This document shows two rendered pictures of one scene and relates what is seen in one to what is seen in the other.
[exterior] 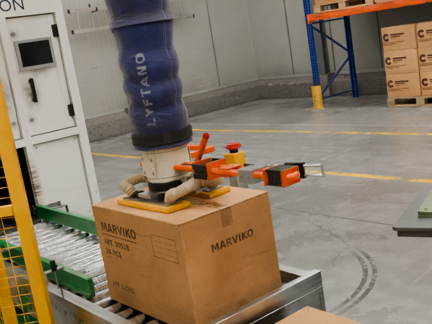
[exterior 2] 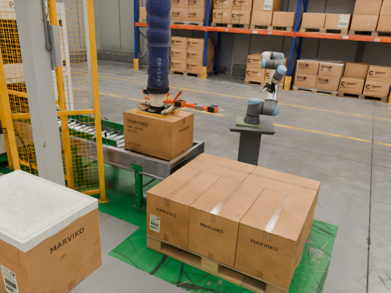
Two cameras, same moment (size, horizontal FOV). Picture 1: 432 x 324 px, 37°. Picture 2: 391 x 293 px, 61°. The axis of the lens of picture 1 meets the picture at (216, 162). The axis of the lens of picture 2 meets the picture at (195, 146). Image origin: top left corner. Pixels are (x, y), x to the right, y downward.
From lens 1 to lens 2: 1.47 m
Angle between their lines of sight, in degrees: 27
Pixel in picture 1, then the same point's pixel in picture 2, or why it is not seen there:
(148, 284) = (150, 143)
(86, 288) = (113, 144)
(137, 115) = (154, 80)
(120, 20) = (154, 44)
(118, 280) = (131, 141)
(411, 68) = (182, 58)
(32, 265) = (99, 134)
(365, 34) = not seen: hidden behind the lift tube
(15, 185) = (97, 101)
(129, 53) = (155, 57)
